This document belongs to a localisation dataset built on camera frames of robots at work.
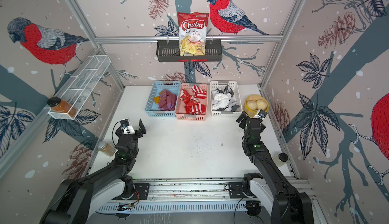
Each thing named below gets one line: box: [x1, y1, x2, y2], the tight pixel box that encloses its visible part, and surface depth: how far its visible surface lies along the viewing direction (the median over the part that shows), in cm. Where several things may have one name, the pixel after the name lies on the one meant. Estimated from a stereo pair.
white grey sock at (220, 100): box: [211, 89, 230, 112], surface depth 102 cm
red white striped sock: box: [191, 84, 208, 99], surface depth 113 cm
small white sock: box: [215, 97, 231, 111], surface depth 101 cm
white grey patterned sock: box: [223, 85, 235, 98], surface depth 113 cm
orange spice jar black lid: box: [47, 96, 77, 118], surface depth 63 cm
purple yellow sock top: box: [153, 88, 178, 111], surface depth 105 cm
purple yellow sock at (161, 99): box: [153, 88, 168, 107], surface depth 112 cm
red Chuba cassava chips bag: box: [177, 12, 210, 57], surface depth 87 cm
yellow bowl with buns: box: [243, 94, 269, 118], surface depth 103 cm
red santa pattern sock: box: [186, 96, 207, 116], surface depth 106 cm
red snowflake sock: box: [179, 89, 193, 109], surface depth 112 cm
